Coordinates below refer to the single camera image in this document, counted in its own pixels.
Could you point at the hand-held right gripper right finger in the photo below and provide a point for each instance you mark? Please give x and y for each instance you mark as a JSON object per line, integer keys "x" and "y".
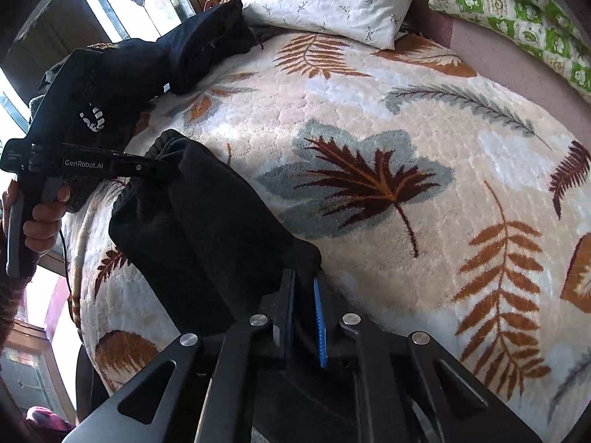
{"x": 321, "y": 327}

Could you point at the white leaf print pillow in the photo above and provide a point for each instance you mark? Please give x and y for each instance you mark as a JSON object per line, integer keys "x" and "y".
{"x": 332, "y": 0}

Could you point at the person's left hand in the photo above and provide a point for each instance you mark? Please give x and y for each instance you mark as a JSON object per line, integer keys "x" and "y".
{"x": 44, "y": 216}

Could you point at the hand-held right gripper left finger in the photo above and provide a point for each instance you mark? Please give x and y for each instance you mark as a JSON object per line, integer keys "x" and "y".
{"x": 289, "y": 318}

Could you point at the person's left forearm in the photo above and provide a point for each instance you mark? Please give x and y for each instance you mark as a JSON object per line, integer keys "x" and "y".
{"x": 11, "y": 295}

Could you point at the dark pink cloth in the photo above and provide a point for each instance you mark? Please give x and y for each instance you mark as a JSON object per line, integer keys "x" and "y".
{"x": 44, "y": 417}

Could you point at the green leaf-print pillow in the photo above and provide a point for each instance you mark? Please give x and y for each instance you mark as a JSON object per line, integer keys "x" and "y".
{"x": 521, "y": 14}

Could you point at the leaf print plush blanket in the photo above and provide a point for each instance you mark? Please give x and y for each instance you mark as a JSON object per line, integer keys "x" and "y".
{"x": 351, "y": 110}

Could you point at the black pants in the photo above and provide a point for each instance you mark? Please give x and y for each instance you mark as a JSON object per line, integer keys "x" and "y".
{"x": 207, "y": 221}

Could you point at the dark navy garment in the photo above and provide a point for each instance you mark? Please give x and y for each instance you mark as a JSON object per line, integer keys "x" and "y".
{"x": 203, "y": 41}

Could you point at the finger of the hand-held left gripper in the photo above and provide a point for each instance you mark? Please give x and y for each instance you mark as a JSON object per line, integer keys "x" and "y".
{"x": 138, "y": 166}

